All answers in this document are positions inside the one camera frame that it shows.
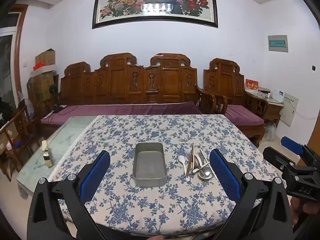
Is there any wooden door frame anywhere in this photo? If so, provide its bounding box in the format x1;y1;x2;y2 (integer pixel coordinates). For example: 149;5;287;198
14;4;29;103

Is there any crumpled clear plastic bag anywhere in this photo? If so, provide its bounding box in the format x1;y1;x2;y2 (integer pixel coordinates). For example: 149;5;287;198
17;91;33;114

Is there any wall panel with green strip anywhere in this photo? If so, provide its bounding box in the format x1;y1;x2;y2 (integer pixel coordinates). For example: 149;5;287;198
268;35;289;53

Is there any rectangular metal tray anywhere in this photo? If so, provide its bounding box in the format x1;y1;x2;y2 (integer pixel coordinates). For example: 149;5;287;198
132;142;168;188

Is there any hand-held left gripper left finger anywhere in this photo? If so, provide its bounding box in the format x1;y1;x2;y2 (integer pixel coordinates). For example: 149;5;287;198
27;150;112;240

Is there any wooden side table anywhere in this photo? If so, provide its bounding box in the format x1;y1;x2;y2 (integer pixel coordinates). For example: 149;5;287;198
246;90;284;128

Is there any white box on side table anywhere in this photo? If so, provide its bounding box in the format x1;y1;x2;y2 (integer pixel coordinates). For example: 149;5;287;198
271;90;285;103

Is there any framed floral peacock painting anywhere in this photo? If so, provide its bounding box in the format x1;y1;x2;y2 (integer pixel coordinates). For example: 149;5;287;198
92;0;218;29

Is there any short white plastic spoon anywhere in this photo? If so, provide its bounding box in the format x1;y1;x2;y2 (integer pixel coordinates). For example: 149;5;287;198
178;155;191;182

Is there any glass sliding door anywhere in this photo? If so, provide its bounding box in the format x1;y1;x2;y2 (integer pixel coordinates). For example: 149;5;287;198
0;26;17;105

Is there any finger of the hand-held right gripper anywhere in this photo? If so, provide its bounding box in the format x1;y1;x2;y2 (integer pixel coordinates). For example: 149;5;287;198
262;146;299;174
280;136;320;167

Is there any small cardboard box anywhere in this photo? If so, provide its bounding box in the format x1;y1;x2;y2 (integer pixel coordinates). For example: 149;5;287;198
35;49;56;67

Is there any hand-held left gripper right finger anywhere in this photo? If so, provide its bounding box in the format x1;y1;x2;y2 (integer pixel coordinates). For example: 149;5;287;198
209;148;293;240

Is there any red card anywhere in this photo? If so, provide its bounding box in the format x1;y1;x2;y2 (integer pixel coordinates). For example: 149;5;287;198
245;79;259;92

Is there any white wall cabinet box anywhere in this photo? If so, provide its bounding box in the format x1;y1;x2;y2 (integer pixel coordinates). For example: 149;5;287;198
284;93;299;127

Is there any purple armchair cushion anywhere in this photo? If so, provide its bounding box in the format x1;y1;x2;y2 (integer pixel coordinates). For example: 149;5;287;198
224;105;265;128

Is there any cream cylindrical container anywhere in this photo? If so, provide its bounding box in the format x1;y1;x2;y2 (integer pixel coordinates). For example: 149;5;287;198
41;140;54;168

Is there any flat white box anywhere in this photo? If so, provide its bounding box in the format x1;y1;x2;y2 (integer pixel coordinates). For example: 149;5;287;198
30;64;57;77

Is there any blue floral tablecloth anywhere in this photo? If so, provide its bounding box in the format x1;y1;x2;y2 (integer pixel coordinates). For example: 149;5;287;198
47;114;283;237

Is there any person's right hand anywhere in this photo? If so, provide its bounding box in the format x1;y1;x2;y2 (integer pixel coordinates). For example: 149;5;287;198
290;195;320;230

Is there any black fan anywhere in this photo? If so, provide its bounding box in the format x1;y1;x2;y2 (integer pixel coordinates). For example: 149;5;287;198
49;84;67;113

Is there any large cardboard box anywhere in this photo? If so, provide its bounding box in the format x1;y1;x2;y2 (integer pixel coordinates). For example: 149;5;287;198
27;70;59;101

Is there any purple sofa cushion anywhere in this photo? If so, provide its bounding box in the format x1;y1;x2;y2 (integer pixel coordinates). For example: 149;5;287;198
41;102;203;125

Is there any carved wooden sofa bench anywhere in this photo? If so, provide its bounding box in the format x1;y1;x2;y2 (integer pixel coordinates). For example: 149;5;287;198
41;52;217;140

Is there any small wooden chair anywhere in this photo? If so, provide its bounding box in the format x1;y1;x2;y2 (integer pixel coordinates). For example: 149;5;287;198
0;105;41;182

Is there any brown wooden chopstick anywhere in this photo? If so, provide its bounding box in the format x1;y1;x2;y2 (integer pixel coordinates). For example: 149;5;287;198
187;152;195;175
185;152;193;176

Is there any carved wooden armchair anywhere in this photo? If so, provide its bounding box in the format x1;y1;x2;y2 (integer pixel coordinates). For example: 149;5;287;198
203;58;269;148

